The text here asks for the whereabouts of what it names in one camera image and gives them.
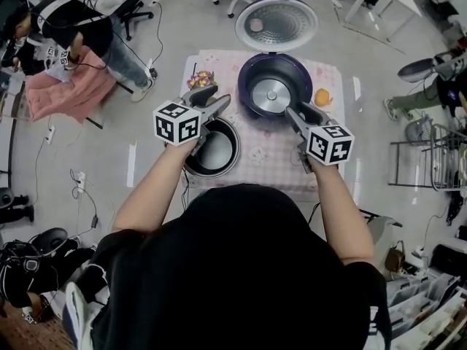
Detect grey chair seat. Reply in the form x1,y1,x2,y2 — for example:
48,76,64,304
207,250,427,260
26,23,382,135
397,58,438,84

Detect purple rice cooker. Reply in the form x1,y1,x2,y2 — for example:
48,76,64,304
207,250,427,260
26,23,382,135
234,0,320,119

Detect clear plastic storage boxes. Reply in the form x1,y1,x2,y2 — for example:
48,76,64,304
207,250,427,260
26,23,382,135
385,271,467,350

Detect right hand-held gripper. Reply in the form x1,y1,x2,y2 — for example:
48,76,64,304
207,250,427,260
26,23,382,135
285,101,356,175

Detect white cable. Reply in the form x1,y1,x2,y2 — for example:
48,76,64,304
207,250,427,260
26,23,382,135
144,0,166,69

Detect pile of black equipment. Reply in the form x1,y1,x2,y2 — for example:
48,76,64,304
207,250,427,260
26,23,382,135
0,227,96,308

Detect black office chair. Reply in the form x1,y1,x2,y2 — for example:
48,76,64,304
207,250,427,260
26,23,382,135
111,0,155,42

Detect pink checkered tablecloth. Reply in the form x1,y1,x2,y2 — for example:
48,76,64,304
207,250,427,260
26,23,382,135
180,49,346,193

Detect black office chair base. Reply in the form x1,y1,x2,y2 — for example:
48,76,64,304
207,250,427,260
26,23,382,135
0,186,36,226

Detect white and navy sneaker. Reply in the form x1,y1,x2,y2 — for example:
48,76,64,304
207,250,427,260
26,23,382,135
61,281,110,350

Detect purple and yellow flower pot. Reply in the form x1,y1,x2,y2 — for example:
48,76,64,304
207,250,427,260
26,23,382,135
186,70,220,91

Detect orange fruit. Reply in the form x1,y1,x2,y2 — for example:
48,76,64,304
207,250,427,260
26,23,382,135
314,87,335,108

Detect black cable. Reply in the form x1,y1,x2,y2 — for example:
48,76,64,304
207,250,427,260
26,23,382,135
180,168,191,211

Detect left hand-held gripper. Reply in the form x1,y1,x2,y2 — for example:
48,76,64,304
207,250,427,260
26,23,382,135
153,85,232,157

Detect person's left forearm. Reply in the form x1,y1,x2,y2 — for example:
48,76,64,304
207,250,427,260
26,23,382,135
111,143,200,233

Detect brown bag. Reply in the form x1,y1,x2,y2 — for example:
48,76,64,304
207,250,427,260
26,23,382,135
384,240,406,273

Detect person's black shirt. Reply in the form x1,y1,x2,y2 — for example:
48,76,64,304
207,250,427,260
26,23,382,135
89,227,393,350

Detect pink cloth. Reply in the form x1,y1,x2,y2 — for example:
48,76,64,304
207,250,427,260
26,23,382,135
25,46,118,124

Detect grey mesh basket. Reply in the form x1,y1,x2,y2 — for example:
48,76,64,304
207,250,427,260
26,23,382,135
404,116,436,142

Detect black pot with silver rim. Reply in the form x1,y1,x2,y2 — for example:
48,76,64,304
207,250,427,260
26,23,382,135
183,117,242,179

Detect grey metal rack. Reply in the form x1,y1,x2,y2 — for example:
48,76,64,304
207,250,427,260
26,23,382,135
387,123,467,193

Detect person's right forearm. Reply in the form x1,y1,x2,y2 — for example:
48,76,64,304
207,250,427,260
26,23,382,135
312,160,376,268

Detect black case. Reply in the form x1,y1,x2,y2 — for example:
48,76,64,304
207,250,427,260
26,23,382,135
429,244,467,277

